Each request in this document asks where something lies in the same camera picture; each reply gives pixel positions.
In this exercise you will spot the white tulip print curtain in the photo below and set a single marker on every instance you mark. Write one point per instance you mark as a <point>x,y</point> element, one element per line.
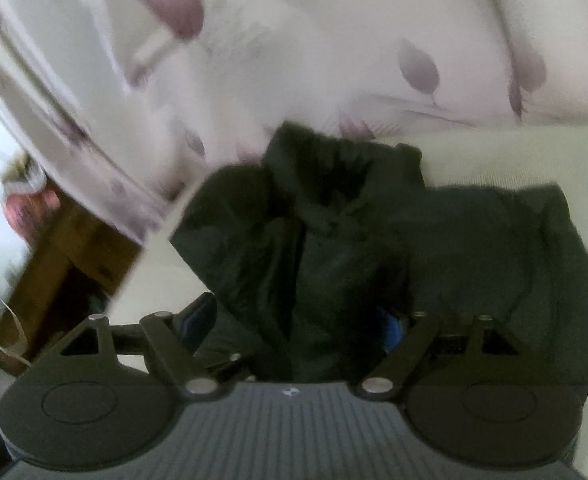
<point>299,35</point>

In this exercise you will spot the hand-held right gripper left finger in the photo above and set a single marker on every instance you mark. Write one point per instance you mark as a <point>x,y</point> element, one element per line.
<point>198,322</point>

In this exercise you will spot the pink blurry object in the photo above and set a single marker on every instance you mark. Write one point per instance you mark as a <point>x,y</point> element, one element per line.
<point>26,210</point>

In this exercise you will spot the black jacket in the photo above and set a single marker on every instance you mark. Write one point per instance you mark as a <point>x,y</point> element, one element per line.
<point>354,260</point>

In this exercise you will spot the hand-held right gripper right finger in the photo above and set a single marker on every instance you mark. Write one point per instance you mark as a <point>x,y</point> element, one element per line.
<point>394,332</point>

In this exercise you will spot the brown wooden furniture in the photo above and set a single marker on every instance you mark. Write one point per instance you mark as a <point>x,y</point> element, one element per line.
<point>68,260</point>

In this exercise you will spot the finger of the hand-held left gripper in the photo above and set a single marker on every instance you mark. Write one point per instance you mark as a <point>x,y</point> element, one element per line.
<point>233,362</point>

